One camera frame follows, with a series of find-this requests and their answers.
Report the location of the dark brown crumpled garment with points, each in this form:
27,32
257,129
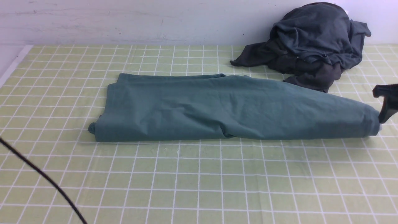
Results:
317,75

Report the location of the dark grey crumpled garment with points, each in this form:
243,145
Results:
322,31

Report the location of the green long sleeve shirt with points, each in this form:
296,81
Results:
161,108

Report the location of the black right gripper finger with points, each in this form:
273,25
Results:
390,101

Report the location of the green checkered tablecloth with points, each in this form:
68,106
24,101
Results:
50,94

